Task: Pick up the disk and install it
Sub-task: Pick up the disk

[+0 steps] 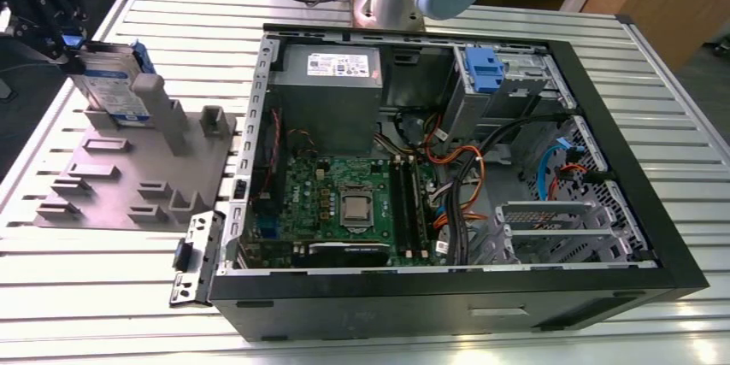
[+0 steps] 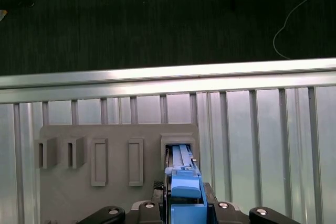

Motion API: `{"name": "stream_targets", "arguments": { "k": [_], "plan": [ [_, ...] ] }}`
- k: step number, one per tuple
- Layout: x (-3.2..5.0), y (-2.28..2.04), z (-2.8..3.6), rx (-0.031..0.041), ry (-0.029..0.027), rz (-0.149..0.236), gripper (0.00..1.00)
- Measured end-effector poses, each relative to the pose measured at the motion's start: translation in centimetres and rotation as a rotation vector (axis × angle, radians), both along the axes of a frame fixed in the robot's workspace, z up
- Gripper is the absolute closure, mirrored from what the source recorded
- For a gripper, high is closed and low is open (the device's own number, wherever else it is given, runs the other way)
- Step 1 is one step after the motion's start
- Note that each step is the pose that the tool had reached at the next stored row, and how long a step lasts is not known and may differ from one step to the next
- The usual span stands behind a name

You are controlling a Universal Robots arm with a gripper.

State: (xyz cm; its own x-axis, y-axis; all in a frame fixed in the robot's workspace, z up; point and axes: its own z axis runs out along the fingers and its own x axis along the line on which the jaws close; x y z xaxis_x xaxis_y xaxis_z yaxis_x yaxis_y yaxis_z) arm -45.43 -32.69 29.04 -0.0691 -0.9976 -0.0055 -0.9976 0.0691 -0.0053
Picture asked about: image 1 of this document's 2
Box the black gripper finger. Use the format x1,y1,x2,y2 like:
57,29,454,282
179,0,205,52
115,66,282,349
62,0,87,37
11,0,87,75

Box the hard disk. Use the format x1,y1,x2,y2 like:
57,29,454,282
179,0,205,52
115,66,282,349
59,33,155,132

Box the orange power wire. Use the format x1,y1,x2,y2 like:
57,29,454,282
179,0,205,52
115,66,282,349
556,162,606,183

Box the metal disk bay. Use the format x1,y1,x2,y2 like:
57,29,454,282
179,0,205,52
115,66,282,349
493,200,656,266

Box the grey parts rack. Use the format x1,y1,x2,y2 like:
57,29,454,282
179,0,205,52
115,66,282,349
31,74,239,233

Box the grey power supply unit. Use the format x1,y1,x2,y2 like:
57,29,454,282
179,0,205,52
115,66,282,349
267,43,385,156

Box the green motherboard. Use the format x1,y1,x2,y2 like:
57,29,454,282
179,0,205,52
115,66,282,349
242,155,452,268

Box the black CPU socket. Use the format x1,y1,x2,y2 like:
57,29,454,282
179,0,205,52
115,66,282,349
335,184,379,234

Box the silver CPU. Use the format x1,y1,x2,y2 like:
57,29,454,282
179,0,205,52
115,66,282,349
343,197,371,219

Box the black RAM slot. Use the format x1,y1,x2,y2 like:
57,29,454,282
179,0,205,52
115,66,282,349
408,157,430,257
390,155,413,257

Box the blue drive latch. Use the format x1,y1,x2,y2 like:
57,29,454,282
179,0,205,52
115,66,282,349
465,46,506,95

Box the black graphics card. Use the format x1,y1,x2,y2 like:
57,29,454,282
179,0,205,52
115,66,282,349
290,241,393,268

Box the metal optical drive cage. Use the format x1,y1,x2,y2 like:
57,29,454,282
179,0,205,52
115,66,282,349
444,44,576,144

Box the black open PC case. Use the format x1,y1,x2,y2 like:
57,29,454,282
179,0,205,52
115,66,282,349
209,22,710,343

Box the metal card retention bracket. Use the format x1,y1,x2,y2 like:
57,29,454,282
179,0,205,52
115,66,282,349
169,209,227,309

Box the orange wire bundle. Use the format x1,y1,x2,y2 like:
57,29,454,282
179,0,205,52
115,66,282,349
425,144,488,229

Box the black cable bundle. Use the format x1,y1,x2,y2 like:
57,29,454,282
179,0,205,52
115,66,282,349
444,112,572,266

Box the blue data wire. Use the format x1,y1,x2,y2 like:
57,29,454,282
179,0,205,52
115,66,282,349
538,137,584,203

